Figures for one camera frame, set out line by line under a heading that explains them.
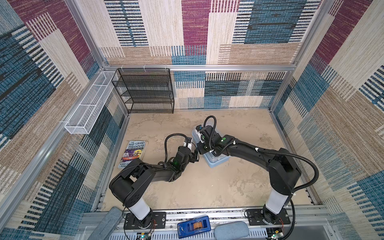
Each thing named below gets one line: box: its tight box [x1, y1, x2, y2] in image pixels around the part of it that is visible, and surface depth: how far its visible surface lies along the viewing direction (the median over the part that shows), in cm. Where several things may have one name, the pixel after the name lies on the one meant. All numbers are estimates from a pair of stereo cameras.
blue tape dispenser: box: [177, 215, 211, 239], surface depth 69 cm
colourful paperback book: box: [118, 140, 146, 169], surface depth 98 cm
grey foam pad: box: [214, 221, 250, 240], surface depth 69 cm
